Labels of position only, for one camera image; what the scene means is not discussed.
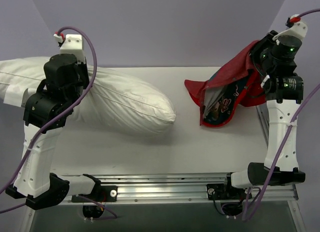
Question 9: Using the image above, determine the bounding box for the red printed pillowcase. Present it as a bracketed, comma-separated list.
[184, 40, 266, 128]

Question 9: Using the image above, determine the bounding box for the white pillow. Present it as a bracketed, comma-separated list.
[0, 57, 177, 135]

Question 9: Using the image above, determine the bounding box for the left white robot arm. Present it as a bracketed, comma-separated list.
[5, 54, 101, 210]

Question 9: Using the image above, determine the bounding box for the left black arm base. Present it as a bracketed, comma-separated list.
[82, 185, 118, 202]

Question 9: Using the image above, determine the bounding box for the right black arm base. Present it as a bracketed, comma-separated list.
[206, 183, 243, 200]

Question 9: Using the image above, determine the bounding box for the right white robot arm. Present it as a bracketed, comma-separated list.
[222, 31, 306, 198]

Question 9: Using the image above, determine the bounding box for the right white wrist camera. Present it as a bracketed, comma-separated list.
[272, 15, 308, 41]

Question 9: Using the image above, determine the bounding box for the aluminium mounting rail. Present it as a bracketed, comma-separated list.
[27, 175, 298, 206]

